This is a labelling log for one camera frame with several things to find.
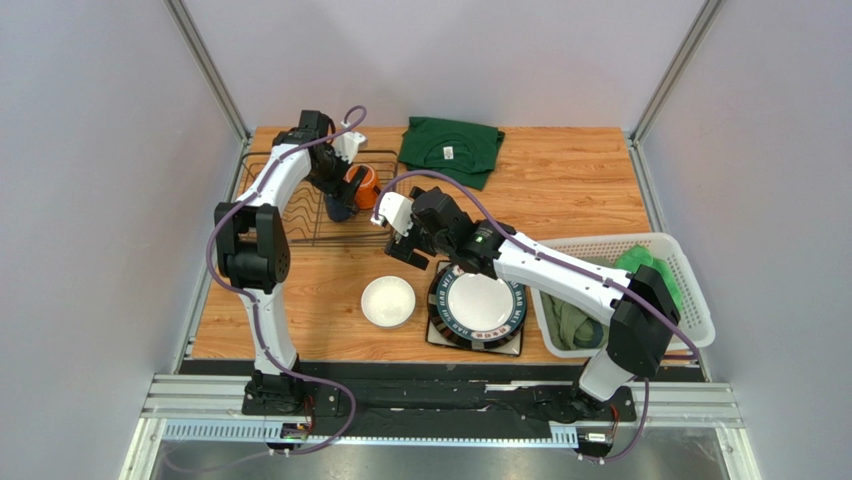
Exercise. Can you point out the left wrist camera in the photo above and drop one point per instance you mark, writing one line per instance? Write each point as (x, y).
(348, 145)

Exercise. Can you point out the orange mug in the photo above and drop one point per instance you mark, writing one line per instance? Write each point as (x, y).
(369, 189)

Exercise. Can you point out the blue mug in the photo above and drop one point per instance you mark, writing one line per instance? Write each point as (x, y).
(336, 211)

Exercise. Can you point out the white laundry basket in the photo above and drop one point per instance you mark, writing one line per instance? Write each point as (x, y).
(695, 317)

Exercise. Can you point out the dark green folded shirt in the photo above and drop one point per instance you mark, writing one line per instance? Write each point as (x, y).
(466, 152)

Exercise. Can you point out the right aluminium frame post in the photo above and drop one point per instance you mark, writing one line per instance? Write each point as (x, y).
(687, 49)

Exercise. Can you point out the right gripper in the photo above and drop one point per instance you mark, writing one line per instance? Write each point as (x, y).
(413, 242)

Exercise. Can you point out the white ribbed bowl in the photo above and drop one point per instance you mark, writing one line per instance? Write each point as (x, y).
(388, 302)

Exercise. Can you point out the bright green cloth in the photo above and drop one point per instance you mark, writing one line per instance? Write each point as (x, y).
(639, 255)

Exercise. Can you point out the aluminium frame post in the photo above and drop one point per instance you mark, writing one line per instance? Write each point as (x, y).
(687, 49)
(193, 38)

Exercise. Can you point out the left aluminium frame post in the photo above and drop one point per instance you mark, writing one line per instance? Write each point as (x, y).
(193, 38)

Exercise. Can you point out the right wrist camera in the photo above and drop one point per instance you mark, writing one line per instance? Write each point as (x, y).
(394, 210)

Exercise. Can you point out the black wire dish rack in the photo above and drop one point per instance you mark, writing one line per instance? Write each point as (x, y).
(305, 219)

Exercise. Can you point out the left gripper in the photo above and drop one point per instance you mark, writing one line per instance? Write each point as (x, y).
(338, 187)

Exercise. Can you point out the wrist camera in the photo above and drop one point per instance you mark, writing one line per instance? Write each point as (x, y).
(348, 145)
(394, 210)

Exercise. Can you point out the square floral plate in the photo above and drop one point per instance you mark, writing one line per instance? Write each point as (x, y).
(516, 346)

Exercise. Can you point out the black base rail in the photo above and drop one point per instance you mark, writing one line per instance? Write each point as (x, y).
(432, 400)

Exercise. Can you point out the brown rimmed round plate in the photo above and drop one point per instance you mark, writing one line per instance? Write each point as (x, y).
(439, 326)

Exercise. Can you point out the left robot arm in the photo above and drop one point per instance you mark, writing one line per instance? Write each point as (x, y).
(248, 251)

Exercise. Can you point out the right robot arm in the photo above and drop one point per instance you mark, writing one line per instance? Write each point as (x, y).
(636, 307)

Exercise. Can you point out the olive green shirt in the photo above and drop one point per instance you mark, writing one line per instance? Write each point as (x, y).
(570, 328)

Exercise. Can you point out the green rimmed round plate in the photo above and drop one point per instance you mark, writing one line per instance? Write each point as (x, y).
(478, 308)

